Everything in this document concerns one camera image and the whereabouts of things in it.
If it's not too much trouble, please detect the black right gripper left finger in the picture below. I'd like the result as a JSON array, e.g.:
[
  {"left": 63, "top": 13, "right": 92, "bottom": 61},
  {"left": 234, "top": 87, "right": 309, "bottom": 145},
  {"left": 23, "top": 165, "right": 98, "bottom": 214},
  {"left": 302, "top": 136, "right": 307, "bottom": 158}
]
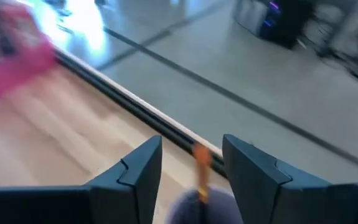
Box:
[{"left": 0, "top": 134, "right": 163, "bottom": 224}]

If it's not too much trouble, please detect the black desktop computer tower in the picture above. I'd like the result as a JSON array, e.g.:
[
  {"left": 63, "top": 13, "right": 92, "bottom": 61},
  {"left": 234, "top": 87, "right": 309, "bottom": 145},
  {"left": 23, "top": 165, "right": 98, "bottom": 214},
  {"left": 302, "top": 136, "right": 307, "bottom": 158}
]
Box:
[{"left": 232, "top": 0, "right": 315, "bottom": 50}]

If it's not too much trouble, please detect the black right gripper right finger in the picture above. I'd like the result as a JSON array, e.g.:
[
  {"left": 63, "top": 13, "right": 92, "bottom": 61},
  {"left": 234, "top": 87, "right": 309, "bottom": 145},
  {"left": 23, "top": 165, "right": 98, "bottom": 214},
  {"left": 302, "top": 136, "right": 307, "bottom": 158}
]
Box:
[{"left": 222, "top": 133, "right": 358, "bottom": 224}]

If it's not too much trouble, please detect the pink plastic bin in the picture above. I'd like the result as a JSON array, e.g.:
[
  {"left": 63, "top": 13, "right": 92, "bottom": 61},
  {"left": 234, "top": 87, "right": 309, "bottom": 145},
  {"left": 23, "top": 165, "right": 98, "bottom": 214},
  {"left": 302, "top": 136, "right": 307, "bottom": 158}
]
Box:
[{"left": 0, "top": 0, "right": 57, "bottom": 105}]

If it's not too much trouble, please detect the lavender cup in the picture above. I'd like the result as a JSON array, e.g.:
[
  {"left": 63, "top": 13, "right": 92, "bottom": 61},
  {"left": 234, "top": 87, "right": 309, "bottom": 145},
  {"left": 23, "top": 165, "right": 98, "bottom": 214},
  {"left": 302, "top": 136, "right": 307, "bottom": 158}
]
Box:
[{"left": 165, "top": 185, "right": 245, "bottom": 224}]

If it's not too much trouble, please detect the dark background furniture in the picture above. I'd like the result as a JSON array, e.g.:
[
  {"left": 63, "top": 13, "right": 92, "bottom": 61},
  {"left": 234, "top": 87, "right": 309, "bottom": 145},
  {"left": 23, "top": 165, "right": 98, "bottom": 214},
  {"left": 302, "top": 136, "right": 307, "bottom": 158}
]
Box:
[{"left": 301, "top": 0, "right": 358, "bottom": 84}]

